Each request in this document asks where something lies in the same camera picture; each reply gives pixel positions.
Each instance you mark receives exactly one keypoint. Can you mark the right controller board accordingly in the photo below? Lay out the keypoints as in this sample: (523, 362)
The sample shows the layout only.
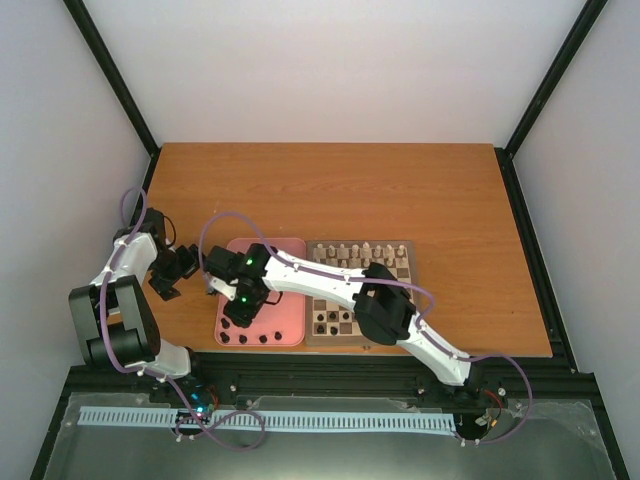
(479, 423)

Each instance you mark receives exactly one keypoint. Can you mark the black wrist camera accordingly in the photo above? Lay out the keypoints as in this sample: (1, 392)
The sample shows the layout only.
(223, 264)
(160, 227)

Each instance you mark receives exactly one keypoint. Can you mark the wooden chessboard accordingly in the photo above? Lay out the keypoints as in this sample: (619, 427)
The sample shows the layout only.
(348, 331)

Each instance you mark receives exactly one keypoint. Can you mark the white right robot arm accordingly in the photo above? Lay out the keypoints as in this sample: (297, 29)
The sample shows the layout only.
(380, 304)

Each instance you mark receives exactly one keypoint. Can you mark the left controller board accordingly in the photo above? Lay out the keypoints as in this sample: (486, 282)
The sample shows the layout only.
(202, 405)

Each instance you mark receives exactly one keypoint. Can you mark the pink plastic tray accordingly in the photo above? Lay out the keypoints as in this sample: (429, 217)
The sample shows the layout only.
(288, 316)

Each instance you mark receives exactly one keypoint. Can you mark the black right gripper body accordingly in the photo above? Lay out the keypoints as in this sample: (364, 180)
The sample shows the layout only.
(250, 307)

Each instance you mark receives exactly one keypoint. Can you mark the light blue cable duct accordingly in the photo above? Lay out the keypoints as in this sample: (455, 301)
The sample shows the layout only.
(273, 421)

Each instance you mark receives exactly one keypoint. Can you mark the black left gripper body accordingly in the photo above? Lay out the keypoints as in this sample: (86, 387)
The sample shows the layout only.
(171, 266)

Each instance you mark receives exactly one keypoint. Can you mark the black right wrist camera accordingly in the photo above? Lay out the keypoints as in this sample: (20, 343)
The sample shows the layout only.
(223, 264)

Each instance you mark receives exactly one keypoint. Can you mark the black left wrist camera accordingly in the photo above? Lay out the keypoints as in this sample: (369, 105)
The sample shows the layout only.
(160, 227)

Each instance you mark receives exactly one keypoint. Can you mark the black aluminium frame rail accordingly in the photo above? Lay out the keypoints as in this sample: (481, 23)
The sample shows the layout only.
(237, 378)

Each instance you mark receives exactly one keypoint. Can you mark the white chess pieces row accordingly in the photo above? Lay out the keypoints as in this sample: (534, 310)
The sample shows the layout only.
(396, 256)

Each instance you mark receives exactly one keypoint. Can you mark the controller board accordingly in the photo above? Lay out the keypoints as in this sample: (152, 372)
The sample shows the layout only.
(202, 405)
(479, 423)

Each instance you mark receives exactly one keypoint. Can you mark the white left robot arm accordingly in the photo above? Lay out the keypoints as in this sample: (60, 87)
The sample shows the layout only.
(112, 317)

